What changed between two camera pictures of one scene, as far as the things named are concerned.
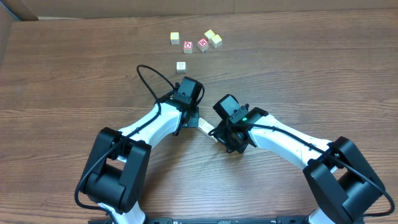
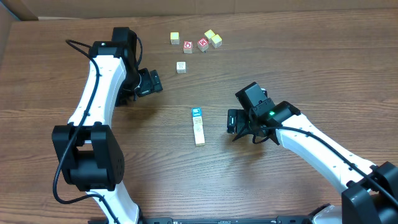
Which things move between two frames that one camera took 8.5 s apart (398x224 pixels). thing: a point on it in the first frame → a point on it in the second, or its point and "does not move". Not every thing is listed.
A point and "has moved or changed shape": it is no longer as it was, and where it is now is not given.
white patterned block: (204, 126) has moved or changed shape
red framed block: (204, 127) → (198, 130)
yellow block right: (216, 41) does not move
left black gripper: (193, 119) → (150, 82)
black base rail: (227, 220) does not move
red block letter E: (203, 44) does not move
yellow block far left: (174, 38) does not move
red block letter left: (188, 47) does not move
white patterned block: (181, 67) does not move
